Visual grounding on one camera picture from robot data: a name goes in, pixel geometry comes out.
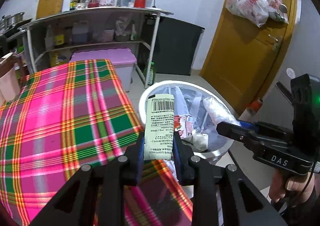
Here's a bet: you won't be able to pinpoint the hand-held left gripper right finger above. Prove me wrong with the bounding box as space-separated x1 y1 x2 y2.
173 129 288 226

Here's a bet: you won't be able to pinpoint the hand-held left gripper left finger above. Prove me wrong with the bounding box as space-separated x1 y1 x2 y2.
30 131 145 226

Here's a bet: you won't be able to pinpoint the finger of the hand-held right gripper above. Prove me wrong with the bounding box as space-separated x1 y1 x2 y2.
236 119 260 134
216 122 253 145

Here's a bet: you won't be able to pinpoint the red white drink carton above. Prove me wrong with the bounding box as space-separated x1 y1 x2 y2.
174 115 193 139

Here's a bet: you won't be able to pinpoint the pale green packet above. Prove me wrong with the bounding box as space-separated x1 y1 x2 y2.
144 93 175 160

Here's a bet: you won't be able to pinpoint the white round trash bin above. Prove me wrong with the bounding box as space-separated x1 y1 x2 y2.
139 80 235 164

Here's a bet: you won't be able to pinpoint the person's right forearm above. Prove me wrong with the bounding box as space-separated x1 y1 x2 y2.
277 186 320 226

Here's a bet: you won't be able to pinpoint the person's right hand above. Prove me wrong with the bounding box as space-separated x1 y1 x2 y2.
269 169 314 203

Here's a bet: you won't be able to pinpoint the red and white tube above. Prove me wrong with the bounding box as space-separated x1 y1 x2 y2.
246 99 263 116

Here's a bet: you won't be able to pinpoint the translucent bin liner bag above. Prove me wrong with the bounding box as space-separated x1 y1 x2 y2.
150 86 232 152

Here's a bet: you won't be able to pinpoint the yellow wooden door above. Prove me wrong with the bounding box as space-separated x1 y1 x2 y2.
200 0 302 116

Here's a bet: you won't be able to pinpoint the pink green plaid tablecloth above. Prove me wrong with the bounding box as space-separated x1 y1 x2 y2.
0 59 194 226

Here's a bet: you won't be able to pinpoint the green plastic bottle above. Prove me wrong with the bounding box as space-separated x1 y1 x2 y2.
146 62 156 86

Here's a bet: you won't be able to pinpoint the black mini fridge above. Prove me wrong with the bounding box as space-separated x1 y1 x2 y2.
141 14 204 76

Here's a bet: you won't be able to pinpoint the purple storage box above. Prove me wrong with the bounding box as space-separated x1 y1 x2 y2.
70 48 137 91

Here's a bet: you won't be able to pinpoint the hanging plastic bags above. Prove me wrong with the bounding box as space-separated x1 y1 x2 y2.
225 0 289 28

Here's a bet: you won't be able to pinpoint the pink plastic tub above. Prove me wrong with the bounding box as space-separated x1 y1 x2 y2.
102 29 115 42

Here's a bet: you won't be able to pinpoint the crumpled plastic bags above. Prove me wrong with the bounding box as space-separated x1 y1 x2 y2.
114 17 138 41

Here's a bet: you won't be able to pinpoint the blue liquid jug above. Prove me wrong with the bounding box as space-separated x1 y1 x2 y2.
72 21 89 44

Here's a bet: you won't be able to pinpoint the yellow oil bottle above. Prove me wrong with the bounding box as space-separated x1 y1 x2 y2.
53 23 66 47

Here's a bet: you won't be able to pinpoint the beige pitcher with brown band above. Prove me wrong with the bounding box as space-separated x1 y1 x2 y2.
0 52 22 102

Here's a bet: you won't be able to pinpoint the white kitchen shelf unit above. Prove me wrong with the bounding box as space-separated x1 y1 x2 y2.
19 6 174 89

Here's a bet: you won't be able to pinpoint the metal door handle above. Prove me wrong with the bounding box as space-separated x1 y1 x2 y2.
269 34 283 52

